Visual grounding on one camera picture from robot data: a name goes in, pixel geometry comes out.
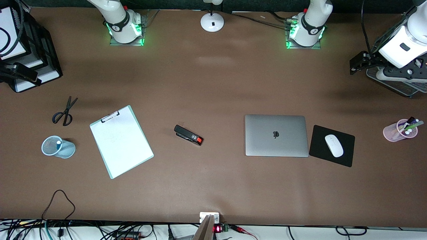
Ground white paper sheet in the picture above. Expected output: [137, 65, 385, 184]
[91, 108, 153, 178]

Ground grey camera post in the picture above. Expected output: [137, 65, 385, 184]
[193, 215, 215, 240]

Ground light green clipboard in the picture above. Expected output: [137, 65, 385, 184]
[89, 105, 154, 180]

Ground black handled scissors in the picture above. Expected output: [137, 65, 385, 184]
[52, 96, 79, 127]

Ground black mouse pad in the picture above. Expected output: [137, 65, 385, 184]
[309, 125, 355, 168]

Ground tangled black cables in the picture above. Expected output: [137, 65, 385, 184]
[0, 218, 154, 240]

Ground black and orange connector block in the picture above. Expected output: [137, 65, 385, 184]
[113, 232, 141, 240]

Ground white round stand base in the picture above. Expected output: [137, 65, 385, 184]
[200, 0, 225, 33]

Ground silver laptop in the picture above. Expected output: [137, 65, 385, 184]
[245, 114, 309, 157]

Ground light blue mesh cup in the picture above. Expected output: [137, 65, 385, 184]
[41, 136, 76, 159]

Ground red wire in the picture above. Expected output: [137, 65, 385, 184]
[230, 225, 258, 240]

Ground black stapler with red tip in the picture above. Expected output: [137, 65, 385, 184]
[174, 125, 204, 146]

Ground grey mesh marker tray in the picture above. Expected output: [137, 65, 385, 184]
[366, 67, 427, 98]

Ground black table cable bundle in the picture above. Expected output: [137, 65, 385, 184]
[230, 11, 296, 30]

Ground pink mesh pen cup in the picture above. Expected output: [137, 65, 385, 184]
[383, 119, 418, 143]

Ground black stacked document tray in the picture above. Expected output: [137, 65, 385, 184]
[7, 7, 63, 93]

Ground thin black looped cable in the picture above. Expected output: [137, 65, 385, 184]
[42, 190, 76, 221]

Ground white mounting bracket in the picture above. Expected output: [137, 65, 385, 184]
[199, 212, 220, 224]

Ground white computer mouse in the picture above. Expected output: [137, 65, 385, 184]
[325, 134, 344, 158]

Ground black hanging arm cable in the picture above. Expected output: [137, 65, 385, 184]
[361, 0, 372, 52]

